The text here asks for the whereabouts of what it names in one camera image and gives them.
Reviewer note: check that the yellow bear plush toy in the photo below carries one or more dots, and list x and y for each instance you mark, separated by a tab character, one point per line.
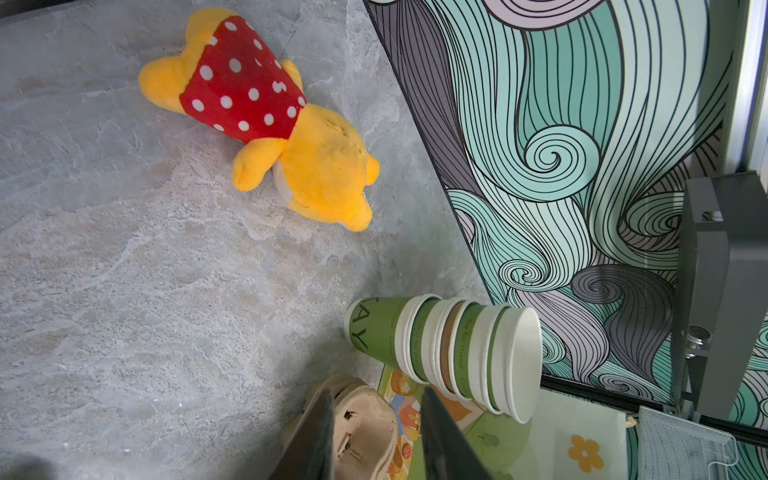
228	79

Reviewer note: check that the stack of pulp cup carriers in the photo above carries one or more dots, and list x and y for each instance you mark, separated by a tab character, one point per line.
365	429

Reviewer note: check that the clear acrylic wall holder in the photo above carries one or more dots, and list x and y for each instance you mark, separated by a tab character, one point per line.
673	448

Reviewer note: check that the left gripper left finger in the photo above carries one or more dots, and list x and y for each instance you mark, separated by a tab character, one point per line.
309	454

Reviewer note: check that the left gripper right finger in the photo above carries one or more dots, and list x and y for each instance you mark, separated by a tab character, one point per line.
446	453

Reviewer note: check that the black wall shelf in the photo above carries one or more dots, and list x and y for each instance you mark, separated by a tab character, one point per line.
721	291

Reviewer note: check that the white paper takeout bag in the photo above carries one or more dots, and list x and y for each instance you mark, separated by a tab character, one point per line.
567	438

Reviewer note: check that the stack of paper cups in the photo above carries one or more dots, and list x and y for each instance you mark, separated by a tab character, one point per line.
489	354

